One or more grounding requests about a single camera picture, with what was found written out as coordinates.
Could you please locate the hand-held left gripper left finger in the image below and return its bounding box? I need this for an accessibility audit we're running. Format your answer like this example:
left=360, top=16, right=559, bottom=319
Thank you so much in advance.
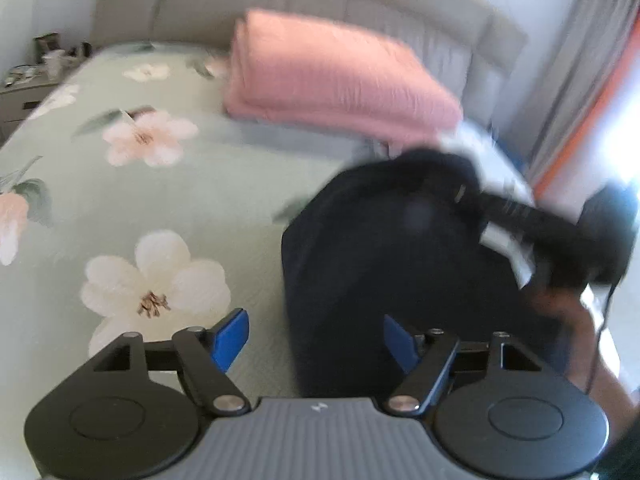
left=90, top=308, right=252, bottom=417

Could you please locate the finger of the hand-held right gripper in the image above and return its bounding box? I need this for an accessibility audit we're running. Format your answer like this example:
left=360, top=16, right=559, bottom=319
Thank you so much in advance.
left=454, top=182, right=582, bottom=246

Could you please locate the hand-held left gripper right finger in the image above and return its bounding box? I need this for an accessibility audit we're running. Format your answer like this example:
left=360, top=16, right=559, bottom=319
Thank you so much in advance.
left=382, top=314, right=547, bottom=417

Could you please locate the dark blue garment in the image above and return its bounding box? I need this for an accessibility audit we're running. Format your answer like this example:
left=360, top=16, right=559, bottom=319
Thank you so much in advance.
left=281, top=147, right=571, bottom=401

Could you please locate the person's right forearm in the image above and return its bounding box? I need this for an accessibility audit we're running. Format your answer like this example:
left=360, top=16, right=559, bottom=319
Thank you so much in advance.
left=530, top=287, right=640, bottom=413

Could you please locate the orange curtain strip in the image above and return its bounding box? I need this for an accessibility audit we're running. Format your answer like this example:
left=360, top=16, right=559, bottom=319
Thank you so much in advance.
left=531, top=49, right=637, bottom=202

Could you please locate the grey curtain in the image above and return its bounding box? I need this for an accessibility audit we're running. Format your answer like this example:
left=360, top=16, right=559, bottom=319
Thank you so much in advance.
left=527, top=0, right=640, bottom=183

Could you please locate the green floral bed sheet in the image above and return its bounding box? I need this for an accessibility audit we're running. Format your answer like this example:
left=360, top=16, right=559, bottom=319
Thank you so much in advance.
left=0, top=42, right=396, bottom=461

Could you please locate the pink folded blanket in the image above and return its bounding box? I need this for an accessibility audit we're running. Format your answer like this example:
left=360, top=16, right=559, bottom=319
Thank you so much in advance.
left=222, top=7, right=464, bottom=145

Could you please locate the grey padded headboard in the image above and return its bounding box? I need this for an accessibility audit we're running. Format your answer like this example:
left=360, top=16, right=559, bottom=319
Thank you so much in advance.
left=95, top=0, right=530, bottom=128

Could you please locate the grey nightstand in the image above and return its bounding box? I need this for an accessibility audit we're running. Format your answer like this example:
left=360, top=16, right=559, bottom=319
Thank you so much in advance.
left=0, top=71, right=76, bottom=137

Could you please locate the white cup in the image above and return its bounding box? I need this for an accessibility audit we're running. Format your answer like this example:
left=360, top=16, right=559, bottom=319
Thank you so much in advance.
left=42, top=50, right=67, bottom=80

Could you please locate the dark picture frame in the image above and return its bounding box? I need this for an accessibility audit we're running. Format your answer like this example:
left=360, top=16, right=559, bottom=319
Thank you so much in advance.
left=33, top=33, right=62, bottom=62

